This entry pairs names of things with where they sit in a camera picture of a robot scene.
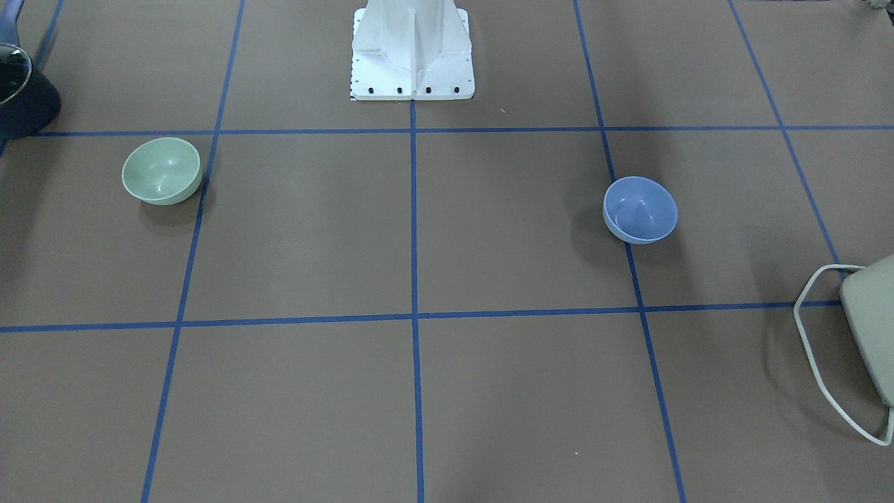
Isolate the green bowl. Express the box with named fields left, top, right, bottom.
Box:
left=122, top=137, right=203, bottom=205

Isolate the blue bowl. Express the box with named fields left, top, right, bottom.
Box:
left=601, top=176, right=679, bottom=245

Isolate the cream toaster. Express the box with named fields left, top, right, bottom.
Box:
left=840, top=256, right=893, bottom=407

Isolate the dark blue saucepan with lid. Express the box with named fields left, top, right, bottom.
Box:
left=1, top=1, right=61, bottom=141

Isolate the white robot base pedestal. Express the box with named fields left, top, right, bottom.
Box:
left=349, top=1, right=476, bottom=101

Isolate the white toaster power cable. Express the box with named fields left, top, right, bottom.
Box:
left=794, top=264, right=894, bottom=447

